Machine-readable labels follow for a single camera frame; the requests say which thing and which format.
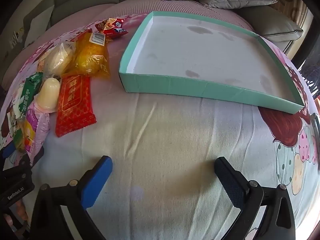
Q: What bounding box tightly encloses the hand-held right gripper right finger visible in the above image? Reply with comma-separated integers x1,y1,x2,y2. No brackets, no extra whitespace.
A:
214,157,299,240

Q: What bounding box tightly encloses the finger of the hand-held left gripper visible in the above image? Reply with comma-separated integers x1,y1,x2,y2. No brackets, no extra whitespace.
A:
15,146,45,171
0,142,17,160

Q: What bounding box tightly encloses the pink printed blanket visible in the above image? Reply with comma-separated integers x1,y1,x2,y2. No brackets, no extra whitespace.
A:
0,12,320,240

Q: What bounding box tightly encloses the clear bun packet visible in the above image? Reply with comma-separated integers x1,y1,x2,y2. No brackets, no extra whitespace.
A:
37,41,77,77

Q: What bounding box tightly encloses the silver metal frame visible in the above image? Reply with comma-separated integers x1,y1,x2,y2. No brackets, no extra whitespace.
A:
310,112,320,137

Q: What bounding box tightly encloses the beige patterned curtain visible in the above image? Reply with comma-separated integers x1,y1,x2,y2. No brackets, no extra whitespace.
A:
275,0,309,33

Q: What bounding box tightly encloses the pale grey cushion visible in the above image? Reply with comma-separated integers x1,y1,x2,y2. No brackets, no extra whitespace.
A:
24,5,55,48

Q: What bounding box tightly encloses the person's left hand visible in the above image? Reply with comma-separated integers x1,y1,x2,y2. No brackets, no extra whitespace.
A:
4,200,29,230

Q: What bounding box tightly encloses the long red snack packet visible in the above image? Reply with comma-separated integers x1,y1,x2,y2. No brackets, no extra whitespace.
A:
55,74,97,137

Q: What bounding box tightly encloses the grey leather cushion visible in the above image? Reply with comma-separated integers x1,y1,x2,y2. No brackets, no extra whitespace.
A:
234,5,304,40

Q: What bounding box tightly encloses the pink cake packet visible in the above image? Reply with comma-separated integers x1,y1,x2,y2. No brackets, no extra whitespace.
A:
24,101,50,160

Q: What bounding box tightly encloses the yellow jelly cup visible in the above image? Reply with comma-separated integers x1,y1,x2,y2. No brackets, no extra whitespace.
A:
34,77,61,113

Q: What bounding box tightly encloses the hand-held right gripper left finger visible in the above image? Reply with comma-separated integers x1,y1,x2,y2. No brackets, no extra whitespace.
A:
30,156,113,240

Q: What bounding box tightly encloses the orange cake packet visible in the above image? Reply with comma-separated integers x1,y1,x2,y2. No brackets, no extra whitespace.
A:
66,32,111,79

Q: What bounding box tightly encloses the teal cardboard box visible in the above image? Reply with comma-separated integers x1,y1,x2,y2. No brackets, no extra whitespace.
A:
118,11,305,115

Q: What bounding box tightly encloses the clear round cracker packet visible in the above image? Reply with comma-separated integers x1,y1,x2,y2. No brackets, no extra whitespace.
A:
7,110,28,153

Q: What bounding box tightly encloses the black wire rack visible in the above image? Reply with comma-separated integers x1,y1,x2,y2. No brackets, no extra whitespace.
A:
297,62,320,98

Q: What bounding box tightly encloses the green white biscuit packet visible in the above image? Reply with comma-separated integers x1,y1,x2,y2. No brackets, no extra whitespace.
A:
19,72,43,113

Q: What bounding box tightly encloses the red peanut snack packet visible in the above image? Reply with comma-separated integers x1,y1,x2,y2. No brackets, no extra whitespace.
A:
94,17,128,39

